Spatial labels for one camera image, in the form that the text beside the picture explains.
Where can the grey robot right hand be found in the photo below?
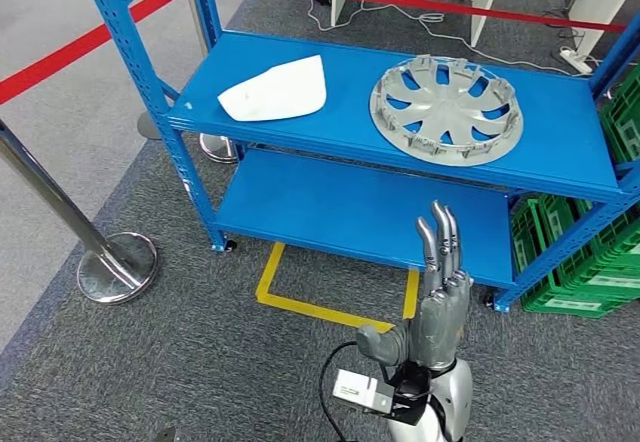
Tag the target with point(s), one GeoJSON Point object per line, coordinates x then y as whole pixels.
{"type": "Point", "coordinates": [440, 326]}

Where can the silver wheel hubcap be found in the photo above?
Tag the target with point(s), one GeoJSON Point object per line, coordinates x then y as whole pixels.
{"type": "Point", "coordinates": [445, 114]}

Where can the blue metal shelf rack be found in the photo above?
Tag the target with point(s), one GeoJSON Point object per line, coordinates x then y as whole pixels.
{"type": "Point", "coordinates": [350, 207]}

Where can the green plastic crate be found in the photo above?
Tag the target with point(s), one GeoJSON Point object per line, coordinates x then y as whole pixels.
{"type": "Point", "coordinates": [575, 280]}
{"type": "Point", "coordinates": [623, 121]}

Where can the yellow floor tape outline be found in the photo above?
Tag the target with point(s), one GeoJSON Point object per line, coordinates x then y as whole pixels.
{"type": "Point", "coordinates": [300, 306]}

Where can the white car mirror cover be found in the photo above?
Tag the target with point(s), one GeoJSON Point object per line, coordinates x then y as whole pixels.
{"type": "Point", "coordinates": [280, 91]}

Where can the white power strip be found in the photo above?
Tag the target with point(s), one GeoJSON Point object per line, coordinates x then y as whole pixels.
{"type": "Point", "coordinates": [575, 60]}

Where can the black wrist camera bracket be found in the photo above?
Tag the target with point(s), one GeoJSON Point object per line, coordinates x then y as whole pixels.
{"type": "Point", "coordinates": [412, 399]}

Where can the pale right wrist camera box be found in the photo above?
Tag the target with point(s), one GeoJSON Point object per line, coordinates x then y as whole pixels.
{"type": "Point", "coordinates": [358, 389]}

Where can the chrome stanchion post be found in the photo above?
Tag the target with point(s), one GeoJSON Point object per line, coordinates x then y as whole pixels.
{"type": "Point", "coordinates": [115, 270]}
{"type": "Point", "coordinates": [217, 149]}

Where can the thin black stanchion post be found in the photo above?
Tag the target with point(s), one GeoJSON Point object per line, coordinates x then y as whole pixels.
{"type": "Point", "coordinates": [147, 126]}

